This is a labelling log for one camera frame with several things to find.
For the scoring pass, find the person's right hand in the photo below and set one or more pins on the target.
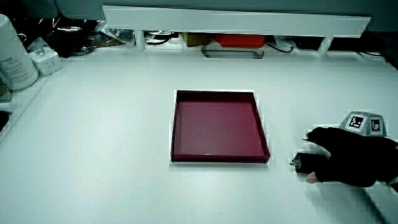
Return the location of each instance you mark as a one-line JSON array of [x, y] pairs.
[[354, 161]]

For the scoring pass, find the black charger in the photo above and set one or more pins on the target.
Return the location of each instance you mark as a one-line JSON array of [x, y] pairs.
[[306, 161]]

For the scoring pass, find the white desk shelf riser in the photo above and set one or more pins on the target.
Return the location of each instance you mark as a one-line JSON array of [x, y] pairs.
[[217, 20]]

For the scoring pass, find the white desk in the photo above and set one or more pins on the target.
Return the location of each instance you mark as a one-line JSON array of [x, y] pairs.
[[93, 140]]

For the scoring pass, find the dark red square tray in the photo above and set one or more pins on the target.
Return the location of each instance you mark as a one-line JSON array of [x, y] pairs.
[[217, 130]]

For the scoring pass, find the orange box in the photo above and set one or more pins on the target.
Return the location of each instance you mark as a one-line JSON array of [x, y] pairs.
[[239, 40]]

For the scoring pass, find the olive cardboard box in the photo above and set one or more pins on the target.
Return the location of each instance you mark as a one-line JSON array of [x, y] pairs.
[[196, 39]]

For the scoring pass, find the clear plastic bag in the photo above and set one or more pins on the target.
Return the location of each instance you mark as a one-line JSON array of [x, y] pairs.
[[116, 32]]

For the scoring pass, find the black plastic bag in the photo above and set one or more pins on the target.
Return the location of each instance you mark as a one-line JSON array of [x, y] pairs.
[[65, 37]]

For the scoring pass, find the white power plug adapter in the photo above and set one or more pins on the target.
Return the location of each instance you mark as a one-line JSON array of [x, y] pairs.
[[46, 62]]

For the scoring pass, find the white cylindrical bottle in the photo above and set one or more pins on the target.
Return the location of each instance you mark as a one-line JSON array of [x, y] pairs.
[[14, 59]]

